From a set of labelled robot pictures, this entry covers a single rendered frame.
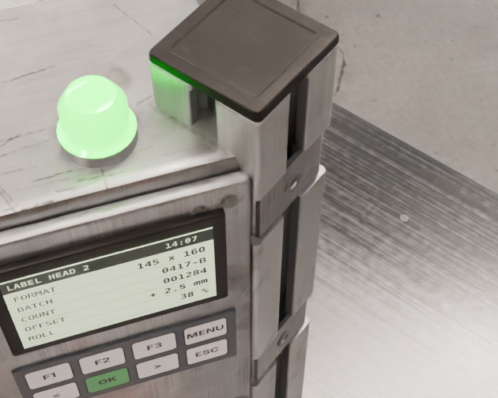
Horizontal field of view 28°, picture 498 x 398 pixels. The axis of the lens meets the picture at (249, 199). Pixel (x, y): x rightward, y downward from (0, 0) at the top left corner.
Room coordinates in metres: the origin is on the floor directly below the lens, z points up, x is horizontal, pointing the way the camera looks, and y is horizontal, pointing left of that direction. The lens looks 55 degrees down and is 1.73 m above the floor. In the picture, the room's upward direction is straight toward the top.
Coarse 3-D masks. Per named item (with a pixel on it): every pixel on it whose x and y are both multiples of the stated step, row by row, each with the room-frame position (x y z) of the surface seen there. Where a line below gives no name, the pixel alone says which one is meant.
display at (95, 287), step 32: (160, 224) 0.18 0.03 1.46; (192, 224) 0.18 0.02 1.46; (224, 224) 0.19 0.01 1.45; (64, 256) 0.17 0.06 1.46; (96, 256) 0.17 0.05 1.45; (128, 256) 0.18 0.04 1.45; (160, 256) 0.18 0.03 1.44; (192, 256) 0.18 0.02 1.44; (224, 256) 0.19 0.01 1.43; (0, 288) 0.16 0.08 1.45; (32, 288) 0.17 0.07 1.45; (64, 288) 0.17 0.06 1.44; (96, 288) 0.17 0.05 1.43; (128, 288) 0.17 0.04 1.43; (160, 288) 0.18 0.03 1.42; (192, 288) 0.18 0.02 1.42; (224, 288) 0.19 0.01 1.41; (0, 320) 0.16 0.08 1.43; (32, 320) 0.16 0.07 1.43; (64, 320) 0.17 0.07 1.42; (96, 320) 0.17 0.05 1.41; (128, 320) 0.17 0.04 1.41
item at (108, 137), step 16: (80, 80) 0.21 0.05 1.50; (96, 80) 0.21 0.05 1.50; (64, 96) 0.20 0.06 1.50; (80, 96) 0.20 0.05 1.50; (96, 96) 0.20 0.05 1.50; (112, 96) 0.20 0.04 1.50; (64, 112) 0.20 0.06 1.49; (80, 112) 0.20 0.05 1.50; (96, 112) 0.20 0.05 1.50; (112, 112) 0.20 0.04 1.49; (128, 112) 0.21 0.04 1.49; (64, 128) 0.20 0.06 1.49; (80, 128) 0.20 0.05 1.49; (96, 128) 0.20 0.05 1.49; (112, 128) 0.20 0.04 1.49; (128, 128) 0.20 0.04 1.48; (64, 144) 0.20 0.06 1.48; (80, 144) 0.20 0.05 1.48; (96, 144) 0.19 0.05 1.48; (112, 144) 0.20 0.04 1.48; (128, 144) 0.20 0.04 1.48; (80, 160) 0.19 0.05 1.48; (96, 160) 0.19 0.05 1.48; (112, 160) 0.19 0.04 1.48
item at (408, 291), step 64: (0, 0) 0.95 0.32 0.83; (384, 192) 0.65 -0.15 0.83; (448, 192) 0.65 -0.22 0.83; (320, 256) 0.56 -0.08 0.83; (384, 256) 0.56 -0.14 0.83; (448, 256) 0.56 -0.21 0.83; (320, 320) 0.49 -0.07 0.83; (384, 320) 0.49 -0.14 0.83; (448, 320) 0.49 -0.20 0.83; (320, 384) 0.41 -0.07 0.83; (384, 384) 0.41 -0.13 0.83; (448, 384) 0.41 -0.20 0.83
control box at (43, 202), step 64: (64, 0) 0.27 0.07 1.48; (128, 0) 0.27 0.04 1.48; (192, 0) 0.27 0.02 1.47; (0, 64) 0.24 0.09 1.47; (64, 64) 0.24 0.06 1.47; (128, 64) 0.24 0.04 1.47; (0, 128) 0.21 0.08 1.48; (192, 128) 0.21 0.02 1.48; (0, 192) 0.18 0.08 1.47; (64, 192) 0.18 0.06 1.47; (128, 192) 0.19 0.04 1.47; (192, 192) 0.19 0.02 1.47; (0, 256) 0.17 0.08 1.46; (0, 384) 0.16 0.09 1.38; (192, 384) 0.18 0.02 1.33
